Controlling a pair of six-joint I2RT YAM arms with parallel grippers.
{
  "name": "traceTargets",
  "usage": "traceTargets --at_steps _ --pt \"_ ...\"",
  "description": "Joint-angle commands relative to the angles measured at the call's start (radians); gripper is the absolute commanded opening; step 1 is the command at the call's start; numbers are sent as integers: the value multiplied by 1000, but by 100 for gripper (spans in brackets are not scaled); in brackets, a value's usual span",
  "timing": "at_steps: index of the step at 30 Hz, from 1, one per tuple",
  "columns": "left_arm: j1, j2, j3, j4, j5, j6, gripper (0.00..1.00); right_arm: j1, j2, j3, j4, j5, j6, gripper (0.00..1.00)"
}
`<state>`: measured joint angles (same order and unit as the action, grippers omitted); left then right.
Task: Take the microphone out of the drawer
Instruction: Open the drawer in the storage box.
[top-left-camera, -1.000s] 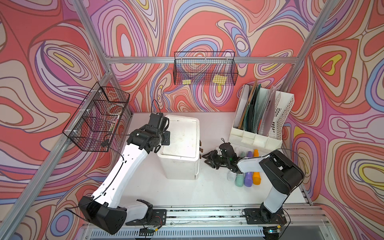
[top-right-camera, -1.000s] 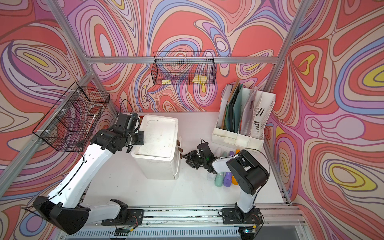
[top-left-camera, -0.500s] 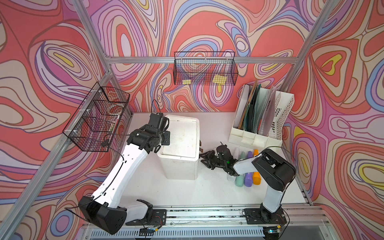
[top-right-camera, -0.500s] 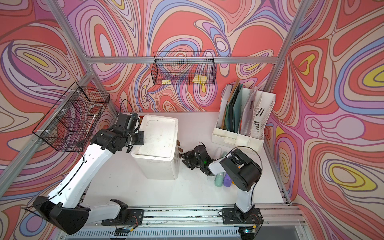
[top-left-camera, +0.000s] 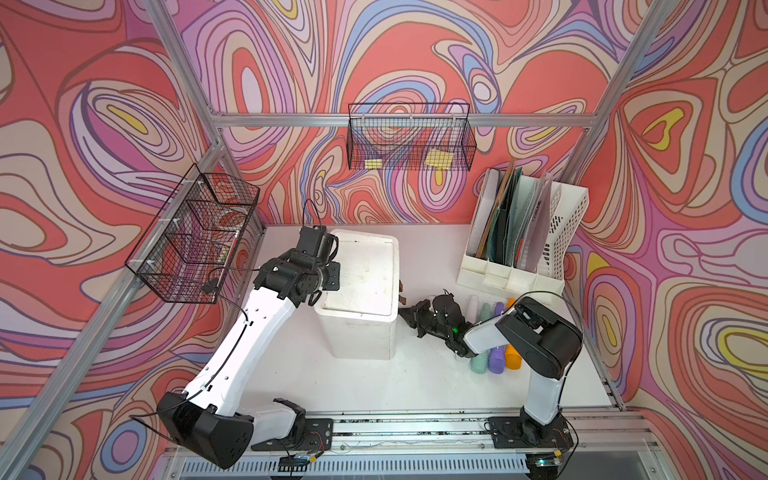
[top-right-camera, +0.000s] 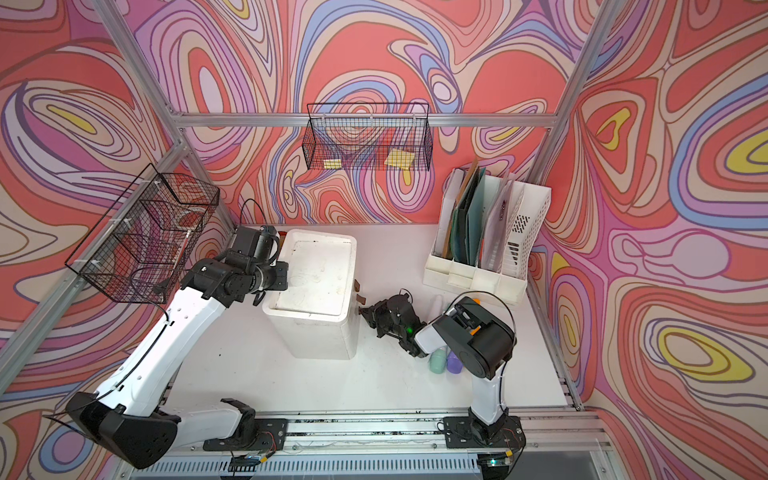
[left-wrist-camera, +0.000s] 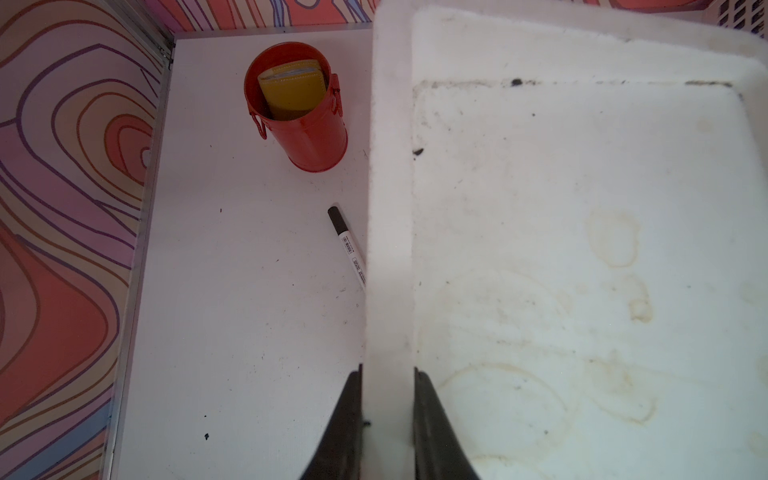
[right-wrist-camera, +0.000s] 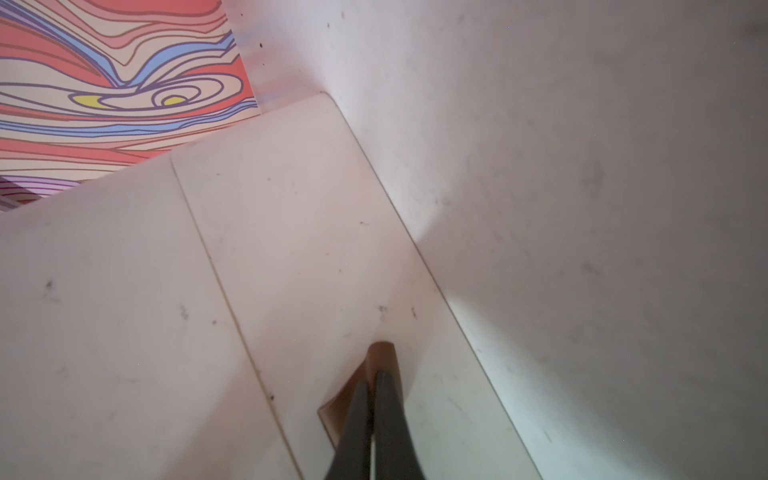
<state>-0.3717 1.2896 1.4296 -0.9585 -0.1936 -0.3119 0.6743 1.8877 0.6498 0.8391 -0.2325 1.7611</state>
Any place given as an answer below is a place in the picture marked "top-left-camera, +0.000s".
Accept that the teal microphone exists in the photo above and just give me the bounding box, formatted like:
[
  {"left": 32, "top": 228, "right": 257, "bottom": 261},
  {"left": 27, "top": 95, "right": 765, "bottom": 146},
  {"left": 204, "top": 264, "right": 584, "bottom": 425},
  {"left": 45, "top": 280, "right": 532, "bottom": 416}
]
[{"left": 470, "top": 303, "right": 494, "bottom": 375}]

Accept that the black wire basket left wall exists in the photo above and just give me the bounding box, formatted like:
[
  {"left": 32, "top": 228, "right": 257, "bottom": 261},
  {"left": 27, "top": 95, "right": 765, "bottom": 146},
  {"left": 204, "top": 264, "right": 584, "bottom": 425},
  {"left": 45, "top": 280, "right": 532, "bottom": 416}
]
[{"left": 125, "top": 165, "right": 260, "bottom": 304}]

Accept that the black wire basket back wall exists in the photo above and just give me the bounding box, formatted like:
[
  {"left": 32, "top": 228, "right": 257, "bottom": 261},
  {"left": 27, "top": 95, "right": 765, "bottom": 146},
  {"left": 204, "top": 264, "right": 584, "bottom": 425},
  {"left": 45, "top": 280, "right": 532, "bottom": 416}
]
[{"left": 346, "top": 100, "right": 477, "bottom": 172}]

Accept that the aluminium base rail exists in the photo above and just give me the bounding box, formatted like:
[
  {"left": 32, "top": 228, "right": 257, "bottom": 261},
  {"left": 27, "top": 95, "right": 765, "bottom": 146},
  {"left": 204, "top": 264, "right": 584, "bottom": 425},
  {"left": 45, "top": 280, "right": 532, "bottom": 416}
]
[{"left": 154, "top": 409, "right": 676, "bottom": 479}]

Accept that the brown cardboard folder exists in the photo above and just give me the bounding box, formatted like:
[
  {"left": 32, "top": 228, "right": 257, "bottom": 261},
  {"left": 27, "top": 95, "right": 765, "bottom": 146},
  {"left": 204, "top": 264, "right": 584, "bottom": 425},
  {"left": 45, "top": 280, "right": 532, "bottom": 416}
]
[{"left": 478, "top": 160, "right": 514, "bottom": 259}]

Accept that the black wire basket wall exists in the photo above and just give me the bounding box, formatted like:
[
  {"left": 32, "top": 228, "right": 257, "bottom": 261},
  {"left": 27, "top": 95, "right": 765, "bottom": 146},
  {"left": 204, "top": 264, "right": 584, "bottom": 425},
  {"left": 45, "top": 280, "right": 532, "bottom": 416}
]
[
  {"left": 125, "top": 165, "right": 260, "bottom": 304},
  {"left": 346, "top": 100, "right": 477, "bottom": 172}
]

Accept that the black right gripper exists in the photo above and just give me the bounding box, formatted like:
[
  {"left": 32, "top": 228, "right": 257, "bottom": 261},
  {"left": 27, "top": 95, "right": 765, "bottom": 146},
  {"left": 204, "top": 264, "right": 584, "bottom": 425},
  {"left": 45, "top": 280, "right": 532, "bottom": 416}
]
[{"left": 397, "top": 299, "right": 451, "bottom": 339}]

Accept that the translucent white plastic tube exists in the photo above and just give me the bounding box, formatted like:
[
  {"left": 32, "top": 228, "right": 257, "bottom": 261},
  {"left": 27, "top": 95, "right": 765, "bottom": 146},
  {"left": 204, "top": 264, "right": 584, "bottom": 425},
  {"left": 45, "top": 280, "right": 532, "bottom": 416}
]
[{"left": 465, "top": 295, "right": 479, "bottom": 324}]

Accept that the white desk file organizer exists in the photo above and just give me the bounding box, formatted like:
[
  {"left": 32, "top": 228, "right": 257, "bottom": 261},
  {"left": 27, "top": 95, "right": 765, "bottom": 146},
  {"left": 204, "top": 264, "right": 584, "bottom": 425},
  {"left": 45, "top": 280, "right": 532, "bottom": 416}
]
[{"left": 457, "top": 167, "right": 589, "bottom": 298}]

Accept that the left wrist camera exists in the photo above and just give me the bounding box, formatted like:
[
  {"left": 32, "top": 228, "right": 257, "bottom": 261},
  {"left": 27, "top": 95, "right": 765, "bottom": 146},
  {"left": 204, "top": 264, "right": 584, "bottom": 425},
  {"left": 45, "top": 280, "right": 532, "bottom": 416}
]
[{"left": 297, "top": 225, "right": 339, "bottom": 264}]

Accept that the white plastic drawer cabinet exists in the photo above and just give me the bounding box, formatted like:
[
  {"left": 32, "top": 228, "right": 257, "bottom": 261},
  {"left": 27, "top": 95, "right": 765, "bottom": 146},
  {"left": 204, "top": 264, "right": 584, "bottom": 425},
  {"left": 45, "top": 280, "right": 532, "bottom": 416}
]
[{"left": 314, "top": 229, "right": 400, "bottom": 360}]

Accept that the purple microphone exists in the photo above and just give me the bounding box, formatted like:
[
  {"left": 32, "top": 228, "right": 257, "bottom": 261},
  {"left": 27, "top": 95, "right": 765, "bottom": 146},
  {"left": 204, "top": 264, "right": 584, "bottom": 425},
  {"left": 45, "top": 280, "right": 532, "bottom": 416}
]
[{"left": 488, "top": 302, "right": 506, "bottom": 375}]

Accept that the teal plastic folder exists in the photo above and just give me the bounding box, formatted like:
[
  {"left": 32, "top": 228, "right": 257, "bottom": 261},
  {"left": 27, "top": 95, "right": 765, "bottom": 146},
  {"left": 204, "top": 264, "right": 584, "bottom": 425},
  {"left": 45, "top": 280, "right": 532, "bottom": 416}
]
[{"left": 487, "top": 168, "right": 540, "bottom": 267}]

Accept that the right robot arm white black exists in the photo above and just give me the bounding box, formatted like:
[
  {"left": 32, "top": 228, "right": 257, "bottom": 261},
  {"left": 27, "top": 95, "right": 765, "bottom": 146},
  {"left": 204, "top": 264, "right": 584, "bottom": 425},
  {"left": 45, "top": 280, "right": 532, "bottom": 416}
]
[{"left": 398, "top": 290, "right": 583, "bottom": 451}]

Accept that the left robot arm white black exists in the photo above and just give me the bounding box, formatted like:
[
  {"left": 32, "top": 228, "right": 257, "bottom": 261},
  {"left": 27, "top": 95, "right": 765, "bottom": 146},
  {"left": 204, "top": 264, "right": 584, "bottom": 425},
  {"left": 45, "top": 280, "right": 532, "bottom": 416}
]
[{"left": 156, "top": 225, "right": 341, "bottom": 469}]

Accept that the orange microphone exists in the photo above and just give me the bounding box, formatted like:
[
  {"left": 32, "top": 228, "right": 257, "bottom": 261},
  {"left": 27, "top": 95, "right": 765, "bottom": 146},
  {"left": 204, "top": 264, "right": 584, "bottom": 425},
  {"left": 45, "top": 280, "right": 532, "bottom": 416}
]
[{"left": 504, "top": 298, "right": 523, "bottom": 371}]

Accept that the small yellow sticky note pad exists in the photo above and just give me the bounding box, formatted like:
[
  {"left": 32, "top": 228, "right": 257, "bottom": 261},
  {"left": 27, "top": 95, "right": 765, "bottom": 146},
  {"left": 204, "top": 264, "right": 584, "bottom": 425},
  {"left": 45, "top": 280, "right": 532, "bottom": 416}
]
[{"left": 364, "top": 159, "right": 383, "bottom": 170}]

